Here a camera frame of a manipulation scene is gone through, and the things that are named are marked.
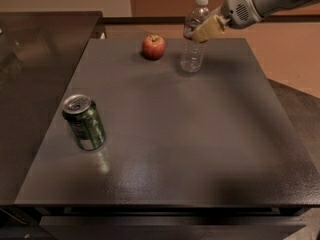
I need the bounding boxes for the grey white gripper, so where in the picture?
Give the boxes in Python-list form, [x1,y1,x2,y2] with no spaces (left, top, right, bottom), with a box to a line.
[191,0,265,43]

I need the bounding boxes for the clear plastic water bottle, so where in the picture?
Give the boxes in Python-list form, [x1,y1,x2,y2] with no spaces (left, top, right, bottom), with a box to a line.
[180,0,209,73]

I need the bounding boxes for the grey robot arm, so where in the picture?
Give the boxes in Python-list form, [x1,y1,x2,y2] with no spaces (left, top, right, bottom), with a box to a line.
[191,0,319,43]

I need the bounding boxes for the red apple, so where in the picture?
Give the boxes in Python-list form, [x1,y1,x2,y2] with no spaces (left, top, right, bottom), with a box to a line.
[142,35,166,60]

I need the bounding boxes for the green soda can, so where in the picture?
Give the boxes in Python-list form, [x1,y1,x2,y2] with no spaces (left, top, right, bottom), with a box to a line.
[62,94,106,151]

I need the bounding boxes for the dark side table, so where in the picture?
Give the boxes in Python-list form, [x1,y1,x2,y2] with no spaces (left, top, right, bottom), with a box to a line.
[0,11,104,206]

